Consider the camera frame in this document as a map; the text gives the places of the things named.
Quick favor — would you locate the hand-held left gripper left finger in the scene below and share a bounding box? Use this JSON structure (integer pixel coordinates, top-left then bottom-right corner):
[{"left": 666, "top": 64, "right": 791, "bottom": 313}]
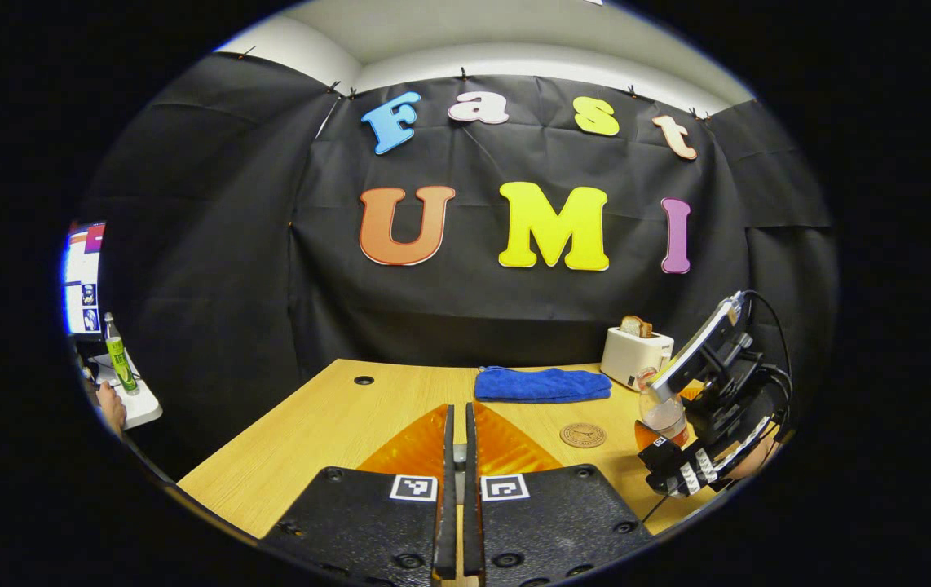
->
[{"left": 260, "top": 404, "right": 458, "bottom": 587}]

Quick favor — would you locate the blue towel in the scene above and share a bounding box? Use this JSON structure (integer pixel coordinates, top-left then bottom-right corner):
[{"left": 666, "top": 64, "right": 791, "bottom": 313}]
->
[{"left": 474, "top": 366, "right": 612, "bottom": 404}]

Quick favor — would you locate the black looped cable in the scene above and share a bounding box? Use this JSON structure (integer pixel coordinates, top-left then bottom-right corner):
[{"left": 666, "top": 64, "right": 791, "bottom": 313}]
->
[{"left": 743, "top": 289, "right": 794, "bottom": 425}]

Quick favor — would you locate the black backdrop cloth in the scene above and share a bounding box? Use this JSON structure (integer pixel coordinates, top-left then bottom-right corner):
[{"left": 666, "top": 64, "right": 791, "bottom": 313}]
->
[{"left": 78, "top": 53, "right": 840, "bottom": 482}]

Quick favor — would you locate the white side desk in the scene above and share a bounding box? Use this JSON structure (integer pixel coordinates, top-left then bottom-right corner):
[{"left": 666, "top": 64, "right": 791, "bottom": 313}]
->
[{"left": 82, "top": 351, "right": 163, "bottom": 430}]

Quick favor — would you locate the round cork coaster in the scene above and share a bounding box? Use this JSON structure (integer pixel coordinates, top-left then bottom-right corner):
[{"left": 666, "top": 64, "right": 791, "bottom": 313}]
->
[{"left": 559, "top": 422, "right": 607, "bottom": 449}]

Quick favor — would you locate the clear plastic water bottle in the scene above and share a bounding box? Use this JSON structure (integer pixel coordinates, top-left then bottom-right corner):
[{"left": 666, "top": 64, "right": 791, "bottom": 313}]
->
[{"left": 637, "top": 367, "right": 691, "bottom": 448}]

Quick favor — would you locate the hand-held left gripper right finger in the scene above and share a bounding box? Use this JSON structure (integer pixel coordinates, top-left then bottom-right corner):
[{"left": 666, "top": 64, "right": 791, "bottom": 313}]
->
[{"left": 464, "top": 402, "right": 654, "bottom": 587}]

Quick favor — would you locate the green drink bottle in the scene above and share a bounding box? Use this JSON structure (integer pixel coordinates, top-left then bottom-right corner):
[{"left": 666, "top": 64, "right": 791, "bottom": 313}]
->
[{"left": 103, "top": 312, "right": 140, "bottom": 395}]

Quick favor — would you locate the computer monitor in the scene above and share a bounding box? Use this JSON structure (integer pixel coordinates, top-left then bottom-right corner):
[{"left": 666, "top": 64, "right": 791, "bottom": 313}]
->
[{"left": 64, "top": 222, "right": 106, "bottom": 335}]

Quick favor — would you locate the white toaster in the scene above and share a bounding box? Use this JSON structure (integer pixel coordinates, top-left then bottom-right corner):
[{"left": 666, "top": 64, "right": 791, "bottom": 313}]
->
[{"left": 600, "top": 326, "right": 675, "bottom": 391}]

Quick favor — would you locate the black hanging cable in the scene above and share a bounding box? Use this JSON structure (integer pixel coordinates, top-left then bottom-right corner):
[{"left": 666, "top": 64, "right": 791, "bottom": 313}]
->
[{"left": 641, "top": 489, "right": 674, "bottom": 524}]

